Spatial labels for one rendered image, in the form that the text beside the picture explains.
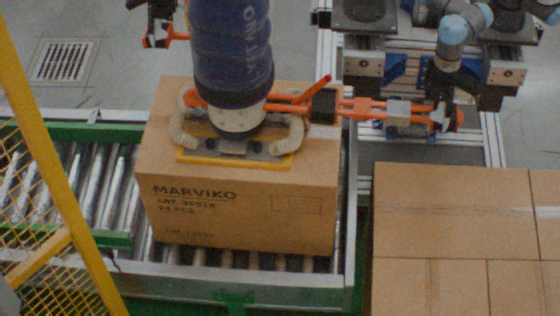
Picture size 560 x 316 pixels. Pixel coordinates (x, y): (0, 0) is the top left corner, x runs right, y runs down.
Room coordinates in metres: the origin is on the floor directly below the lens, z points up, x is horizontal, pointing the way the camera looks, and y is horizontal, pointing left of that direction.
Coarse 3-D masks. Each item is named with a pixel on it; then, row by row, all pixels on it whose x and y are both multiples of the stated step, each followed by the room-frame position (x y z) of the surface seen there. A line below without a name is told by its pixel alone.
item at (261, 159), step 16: (208, 144) 1.32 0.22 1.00; (256, 144) 1.32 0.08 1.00; (176, 160) 1.30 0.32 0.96; (192, 160) 1.29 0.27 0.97; (208, 160) 1.29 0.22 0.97; (224, 160) 1.29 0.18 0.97; (240, 160) 1.29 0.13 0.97; (256, 160) 1.28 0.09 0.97; (272, 160) 1.28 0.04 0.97; (288, 160) 1.28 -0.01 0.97
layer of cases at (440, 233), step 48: (384, 192) 1.45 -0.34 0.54; (432, 192) 1.44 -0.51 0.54; (480, 192) 1.44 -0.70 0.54; (528, 192) 1.43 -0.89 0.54; (384, 240) 1.26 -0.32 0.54; (432, 240) 1.25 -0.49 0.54; (480, 240) 1.23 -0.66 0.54; (528, 240) 1.22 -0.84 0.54; (384, 288) 1.07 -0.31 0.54; (432, 288) 1.06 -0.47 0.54; (480, 288) 1.05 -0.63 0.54; (528, 288) 1.03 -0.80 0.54
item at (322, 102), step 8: (328, 88) 1.43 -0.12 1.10; (312, 96) 1.40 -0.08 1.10; (320, 96) 1.41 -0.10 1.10; (328, 96) 1.41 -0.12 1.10; (336, 96) 1.40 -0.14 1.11; (312, 104) 1.38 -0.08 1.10; (320, 104) 1.38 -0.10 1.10; (328, 104) 1.38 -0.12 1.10; (336, 104) 1.37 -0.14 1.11; (312, 112) 1.34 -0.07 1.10; (320, 112) 1.34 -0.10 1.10; (328, 112) 1.34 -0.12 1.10; (336, 112) 1.34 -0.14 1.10; (312, 120) 1.34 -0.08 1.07; (320, 120) 1.34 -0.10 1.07; (328, 120) 1.34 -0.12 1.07; (336, 120) 1.34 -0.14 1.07
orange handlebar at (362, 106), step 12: (180, 36) 1.70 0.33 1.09; (276, 96) 1.42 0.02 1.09; (288, 96) 1.42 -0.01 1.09; (264, 108) 1.38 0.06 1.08; (276, 108) 1.38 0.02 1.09; (288, 108) 1.37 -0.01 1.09; (300, 108) 1.37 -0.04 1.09; (360, 108) 1.36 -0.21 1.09; (384, 108) 1.37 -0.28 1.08; (420, 108) 1.36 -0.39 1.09; (360, 120) 1.34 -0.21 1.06; (420, 120) 1.32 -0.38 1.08
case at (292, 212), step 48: (144, 144) 1.37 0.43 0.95; (336, 144) 1.35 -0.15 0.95; (144, 192) 1.27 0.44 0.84; (192, 192) 1.25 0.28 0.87; (240, 192) 1.23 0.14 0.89; (288, 192) 1.22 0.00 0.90; (336, 192) 1.20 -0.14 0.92; (192, 240) 1.25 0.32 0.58; (240, 240) 1.23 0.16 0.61; (288, 240) 1.22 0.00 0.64
